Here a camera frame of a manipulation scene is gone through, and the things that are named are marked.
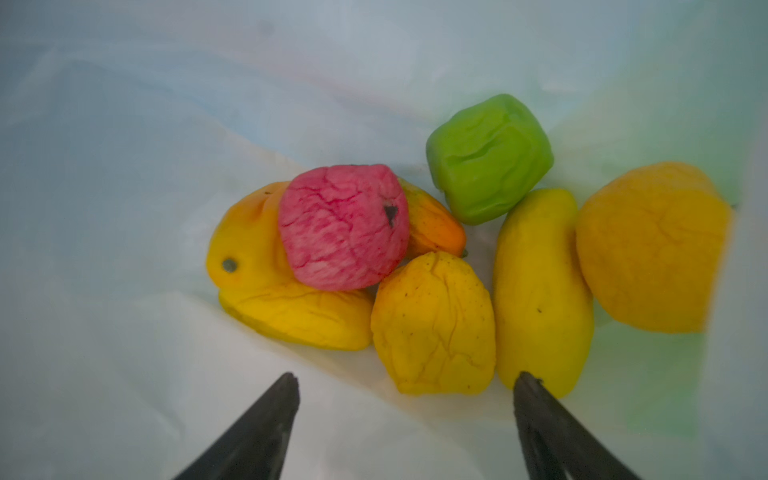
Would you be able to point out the wrinkled yellow toy fruit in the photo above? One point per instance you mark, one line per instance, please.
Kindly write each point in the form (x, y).
(434, 328)

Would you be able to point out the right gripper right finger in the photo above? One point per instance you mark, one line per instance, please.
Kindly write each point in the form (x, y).
(554, 444)

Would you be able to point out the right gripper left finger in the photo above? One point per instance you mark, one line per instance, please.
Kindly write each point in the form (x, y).
(255, 446)

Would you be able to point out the orange yellow toy fruit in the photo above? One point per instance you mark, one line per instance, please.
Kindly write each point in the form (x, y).
(650, 244)

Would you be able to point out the pink toy fruit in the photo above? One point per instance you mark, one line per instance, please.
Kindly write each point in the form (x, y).
(344, 227)

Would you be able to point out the long yellow toy mango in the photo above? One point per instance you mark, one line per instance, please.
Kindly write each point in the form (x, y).
(543, 306)

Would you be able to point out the orange toy mango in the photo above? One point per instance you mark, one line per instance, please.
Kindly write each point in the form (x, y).
(432, 227)

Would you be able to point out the green toy fruit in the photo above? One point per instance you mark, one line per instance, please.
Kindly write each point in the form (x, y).
(487, 157)

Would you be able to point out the yellow toy mango left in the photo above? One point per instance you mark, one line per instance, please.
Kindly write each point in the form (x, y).
(247, 262)

